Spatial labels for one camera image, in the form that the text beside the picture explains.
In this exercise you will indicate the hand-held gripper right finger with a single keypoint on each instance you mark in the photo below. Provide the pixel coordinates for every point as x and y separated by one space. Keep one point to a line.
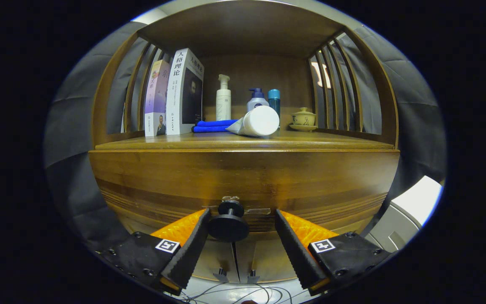
298 253

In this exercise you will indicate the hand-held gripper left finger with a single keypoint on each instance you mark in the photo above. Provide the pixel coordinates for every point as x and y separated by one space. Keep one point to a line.
189 257

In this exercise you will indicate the black drawer knob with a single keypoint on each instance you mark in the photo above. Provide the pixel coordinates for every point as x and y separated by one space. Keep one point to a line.
228 228

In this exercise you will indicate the wooden drawer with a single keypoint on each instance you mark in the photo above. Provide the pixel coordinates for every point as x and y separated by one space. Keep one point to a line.
247 173

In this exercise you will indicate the white and green tube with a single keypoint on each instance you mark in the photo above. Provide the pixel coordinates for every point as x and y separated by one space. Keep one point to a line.
262 121

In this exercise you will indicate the wooden cabinet door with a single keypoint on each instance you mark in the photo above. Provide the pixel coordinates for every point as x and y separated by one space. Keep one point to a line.
264 261
217 257

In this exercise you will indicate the wooden cabinet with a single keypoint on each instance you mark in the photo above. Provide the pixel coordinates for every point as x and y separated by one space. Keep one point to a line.
260 71

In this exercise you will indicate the blue folded cloth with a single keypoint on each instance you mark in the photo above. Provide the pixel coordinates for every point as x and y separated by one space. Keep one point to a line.
211 126

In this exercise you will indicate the tan lidded teacup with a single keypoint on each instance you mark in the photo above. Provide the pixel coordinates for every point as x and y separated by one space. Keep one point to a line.
303 118

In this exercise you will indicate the white pump bottle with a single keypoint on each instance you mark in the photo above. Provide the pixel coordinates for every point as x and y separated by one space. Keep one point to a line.
223 105

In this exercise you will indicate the teal bottle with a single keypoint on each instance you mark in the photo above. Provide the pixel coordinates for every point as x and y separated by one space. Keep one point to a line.
274 99

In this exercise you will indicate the white bottle with blue cap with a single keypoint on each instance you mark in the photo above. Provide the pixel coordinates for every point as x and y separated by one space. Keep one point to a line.
256 101

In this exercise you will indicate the white book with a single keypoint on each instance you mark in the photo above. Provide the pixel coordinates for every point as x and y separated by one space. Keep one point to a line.
177 97

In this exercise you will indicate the purple book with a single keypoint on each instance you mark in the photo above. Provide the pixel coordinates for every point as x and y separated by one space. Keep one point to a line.
156 97

